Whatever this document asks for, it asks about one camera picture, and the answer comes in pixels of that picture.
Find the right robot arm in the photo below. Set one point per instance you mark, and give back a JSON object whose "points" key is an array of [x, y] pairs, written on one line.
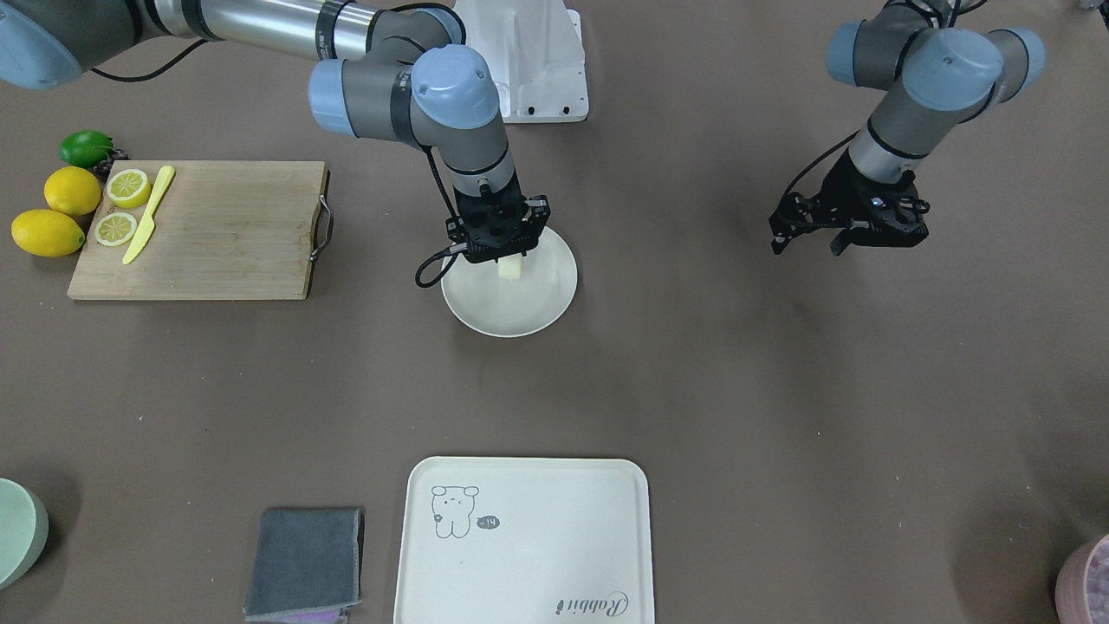
{"points": [[405, 75]]}

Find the wooden cutting board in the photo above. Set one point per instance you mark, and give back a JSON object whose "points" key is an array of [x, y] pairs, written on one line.
{"points": [[227, 229]]}

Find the grey folded cloth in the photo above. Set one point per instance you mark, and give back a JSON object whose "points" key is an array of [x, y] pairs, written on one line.
{"points": [[306, 567]]}

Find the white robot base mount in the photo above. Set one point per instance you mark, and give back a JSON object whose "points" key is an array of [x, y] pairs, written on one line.
{"points": [[536, 56]]}

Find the green lime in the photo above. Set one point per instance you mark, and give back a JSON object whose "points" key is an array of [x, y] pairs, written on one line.
{"points": [[86, 148]]}

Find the cream rabbit tray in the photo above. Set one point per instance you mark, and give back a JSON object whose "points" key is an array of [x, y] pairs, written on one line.
{"points": [[525, 540]]}

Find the dark grapes beside lime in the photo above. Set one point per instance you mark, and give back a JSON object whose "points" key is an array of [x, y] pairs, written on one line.
{"points": [[102, 170]]}

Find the lower lemon half slice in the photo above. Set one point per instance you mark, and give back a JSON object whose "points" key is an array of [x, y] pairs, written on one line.
{"points": [[115, 229]]}

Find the mint green bowl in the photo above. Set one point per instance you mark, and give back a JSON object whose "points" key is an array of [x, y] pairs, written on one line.
{"points": [[24, 530]]}

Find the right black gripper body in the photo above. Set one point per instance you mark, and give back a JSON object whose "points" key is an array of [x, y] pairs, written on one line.
{"points": [[539, 211]]}

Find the whole lemon outer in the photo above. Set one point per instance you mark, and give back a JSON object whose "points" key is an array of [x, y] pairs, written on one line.
{"points": [[47, 233]]}

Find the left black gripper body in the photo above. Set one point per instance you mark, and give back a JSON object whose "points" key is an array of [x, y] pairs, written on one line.
{"points": [[839, 189]]}

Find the pink bowl with ice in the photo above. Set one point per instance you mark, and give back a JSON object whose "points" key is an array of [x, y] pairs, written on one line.
{"points": [[1081, 593]]}

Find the upper lemon half slice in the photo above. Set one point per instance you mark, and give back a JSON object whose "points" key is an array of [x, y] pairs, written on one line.
{"points": [[129, 188]]}

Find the lemon half slice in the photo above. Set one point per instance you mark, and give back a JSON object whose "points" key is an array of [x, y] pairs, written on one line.
{"points": [[115, 229], [129, 188]]}

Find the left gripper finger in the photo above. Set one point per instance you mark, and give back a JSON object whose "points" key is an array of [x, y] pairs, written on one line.
{"points": [[841, 241], [780, 240]]}

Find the yellow plastic knife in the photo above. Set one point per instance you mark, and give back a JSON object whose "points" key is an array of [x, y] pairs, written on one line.
{"points": [[146, 225]]}

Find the whole lemon near lime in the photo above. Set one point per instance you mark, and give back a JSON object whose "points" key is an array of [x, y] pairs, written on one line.
{"points": [[73, 191]]}

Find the beige round plate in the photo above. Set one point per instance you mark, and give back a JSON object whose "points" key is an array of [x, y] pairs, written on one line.
{"points": [[481, 296]]}

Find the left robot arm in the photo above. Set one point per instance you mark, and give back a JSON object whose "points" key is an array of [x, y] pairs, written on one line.
{"points": [[934, 76]]}

